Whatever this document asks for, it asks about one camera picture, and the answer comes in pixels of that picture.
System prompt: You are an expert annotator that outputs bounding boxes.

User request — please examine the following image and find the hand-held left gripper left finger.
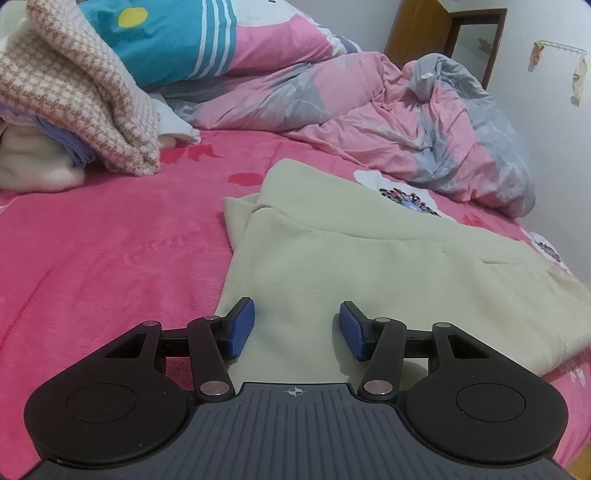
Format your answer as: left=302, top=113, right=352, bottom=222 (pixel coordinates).
left=104, top=298, right=256, bottom=401

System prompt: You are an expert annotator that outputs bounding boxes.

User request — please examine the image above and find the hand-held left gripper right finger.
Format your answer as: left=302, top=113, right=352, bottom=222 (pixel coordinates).
left=339, top=301, right=489, bottom=401

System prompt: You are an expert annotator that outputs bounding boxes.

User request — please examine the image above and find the beige zip jacket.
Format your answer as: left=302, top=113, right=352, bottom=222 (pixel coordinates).
left=216, top=158, right=591, bottom=376

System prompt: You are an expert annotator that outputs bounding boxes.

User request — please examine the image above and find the pink floral blanket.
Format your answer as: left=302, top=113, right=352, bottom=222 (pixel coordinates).
left=0, top=127, right=591, bottom=480

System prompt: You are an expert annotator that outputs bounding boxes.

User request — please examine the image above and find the pink grey floral quilt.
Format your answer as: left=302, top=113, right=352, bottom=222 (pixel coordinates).
left=164, top=51, right=537, bottom=217

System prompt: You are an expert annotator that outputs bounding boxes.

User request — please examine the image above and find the white cloth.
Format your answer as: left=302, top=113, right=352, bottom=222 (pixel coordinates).
left=148, top=92, right=201, bottom=149

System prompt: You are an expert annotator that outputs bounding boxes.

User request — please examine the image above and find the purple cloth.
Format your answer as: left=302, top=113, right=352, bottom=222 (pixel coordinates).
left=34, top=115, right=98, bottom=169

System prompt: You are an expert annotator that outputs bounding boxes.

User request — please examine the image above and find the cream fluffy cloth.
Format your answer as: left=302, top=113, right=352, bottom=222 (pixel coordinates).
left=0, top=124, right=86, bottom=192

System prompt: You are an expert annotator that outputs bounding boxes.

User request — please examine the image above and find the blue pink cartoon pillow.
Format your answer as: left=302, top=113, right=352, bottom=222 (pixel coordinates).
left=76, top=0, right=363, bottom=88

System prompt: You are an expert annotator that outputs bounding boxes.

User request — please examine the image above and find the pink houndstooth cloth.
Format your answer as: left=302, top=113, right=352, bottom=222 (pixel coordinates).
left=0, top=0, right=161, bottom=177

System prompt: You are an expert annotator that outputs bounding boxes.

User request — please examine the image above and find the white wall hook rack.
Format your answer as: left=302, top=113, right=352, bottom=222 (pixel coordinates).
left=531, top=39, right=591, bottom=107

